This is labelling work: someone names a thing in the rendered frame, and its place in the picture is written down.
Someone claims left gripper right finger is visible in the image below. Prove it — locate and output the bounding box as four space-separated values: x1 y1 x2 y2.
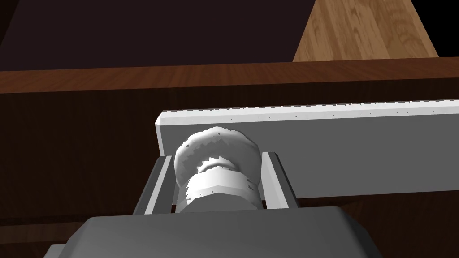
260 151 300 210

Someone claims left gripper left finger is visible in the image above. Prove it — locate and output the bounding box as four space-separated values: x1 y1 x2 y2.
132 155 177 216

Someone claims white round knob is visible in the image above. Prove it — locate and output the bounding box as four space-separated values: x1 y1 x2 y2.
173 126 264 214

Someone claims dark brown wooden cabinet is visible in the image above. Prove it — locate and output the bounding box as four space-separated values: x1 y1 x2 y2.
0 56 459 258

